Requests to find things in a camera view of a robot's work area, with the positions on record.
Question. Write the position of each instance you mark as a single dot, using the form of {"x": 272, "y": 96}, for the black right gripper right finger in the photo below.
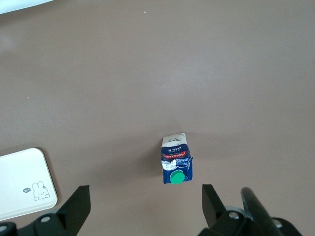
{"x": 214, "y": 211}

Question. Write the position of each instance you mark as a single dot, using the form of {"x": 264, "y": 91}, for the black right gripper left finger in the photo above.
{"x": 73, "y": 211}

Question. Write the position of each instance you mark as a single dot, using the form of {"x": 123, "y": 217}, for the blue milk carton green cap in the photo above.
{"x": 174, "y": 157}

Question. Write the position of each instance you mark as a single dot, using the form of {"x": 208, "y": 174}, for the cream rabbit print tray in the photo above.
{"x": 22, "y": 179}

